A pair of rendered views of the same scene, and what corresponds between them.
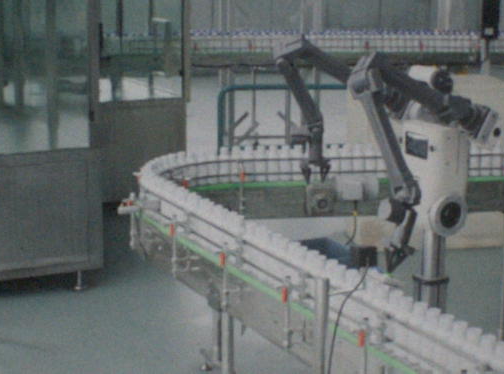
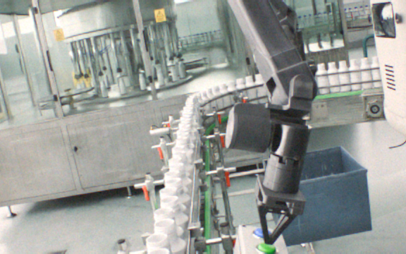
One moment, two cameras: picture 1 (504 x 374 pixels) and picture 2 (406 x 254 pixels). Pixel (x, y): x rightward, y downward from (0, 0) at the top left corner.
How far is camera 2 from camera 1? 2.86 m
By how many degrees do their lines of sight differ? 29
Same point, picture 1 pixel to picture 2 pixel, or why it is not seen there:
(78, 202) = not seen: hidden behind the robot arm
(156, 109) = (328, 56)
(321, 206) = (374, 111)
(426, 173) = (398, 58)
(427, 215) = not seen: outside the picture
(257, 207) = (322, 116)
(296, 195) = (355, 103)
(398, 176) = (263, 58)
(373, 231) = not seen: outside the picture
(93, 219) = not seen: hidden behind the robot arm
